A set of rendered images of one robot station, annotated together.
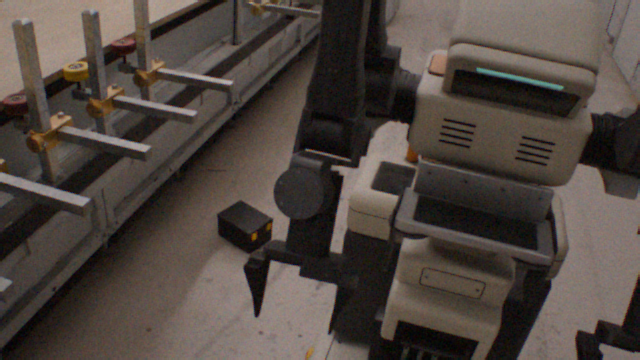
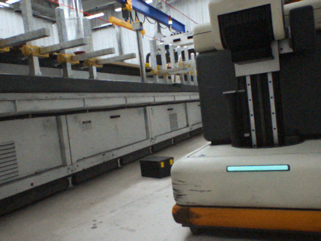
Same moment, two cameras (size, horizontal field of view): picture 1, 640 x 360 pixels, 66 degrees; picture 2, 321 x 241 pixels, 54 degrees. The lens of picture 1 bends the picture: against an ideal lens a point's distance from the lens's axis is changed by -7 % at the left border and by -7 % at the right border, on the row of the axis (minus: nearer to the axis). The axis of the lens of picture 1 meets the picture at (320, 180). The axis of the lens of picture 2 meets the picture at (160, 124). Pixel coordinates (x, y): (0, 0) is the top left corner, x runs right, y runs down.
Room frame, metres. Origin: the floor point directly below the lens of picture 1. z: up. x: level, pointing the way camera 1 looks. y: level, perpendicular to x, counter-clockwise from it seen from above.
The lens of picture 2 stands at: (-0.35, -0.15, 0.47)
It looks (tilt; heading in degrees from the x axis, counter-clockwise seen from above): 3 degrees down; 11
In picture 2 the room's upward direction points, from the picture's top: 7 degrees counter-clockwise
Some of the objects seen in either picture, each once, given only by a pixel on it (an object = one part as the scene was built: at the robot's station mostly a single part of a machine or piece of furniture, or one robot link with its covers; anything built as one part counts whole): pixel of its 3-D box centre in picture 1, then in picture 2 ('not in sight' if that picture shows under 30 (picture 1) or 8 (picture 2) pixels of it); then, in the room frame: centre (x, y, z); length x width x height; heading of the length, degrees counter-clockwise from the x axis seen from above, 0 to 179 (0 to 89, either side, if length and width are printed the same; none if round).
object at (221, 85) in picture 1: (174, 76); (106, 61); (1.64, 0.53, 0.81); 0.43 x 0.03 x 0.04; 77
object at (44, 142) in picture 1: (49, 133); (35, 51); (1.16, 0.73, 0.83); 0.14 x 0.06 x 0.05; 167
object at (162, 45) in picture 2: not in sight; (164, 67); (2.84, 0.33, 0.87); 0.04 x 0.04 x 0.48; 77
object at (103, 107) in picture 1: (105, 102); (68, 58); (1.40, 0.68, 0.81); 0.14 x 0.06 x 0.05; 167
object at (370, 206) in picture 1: (442, 266); (262, 68); (1.07, -0.35, 0.59); 0.55 x 0.34 x 0.83; 76
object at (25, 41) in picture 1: (38, 109); (29, 34); (1.14, 0.74, 0.91); 0.04 x 0.04 x 0.48; 77
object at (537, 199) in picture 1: (470, 232); not in sight; (0.70, -0.26, 0.99); 0.28 x 0.16 x 0.22; 76
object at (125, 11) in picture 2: not in sight; (127, 14); (7.67, 1.87, 2.95); 0.34 x 0.26 x 0.49; 167
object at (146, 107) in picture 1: (132, 105); (82, 57); (1.40, 0.59, 0.81); 0.43 x 0.03 x 0.04; 77
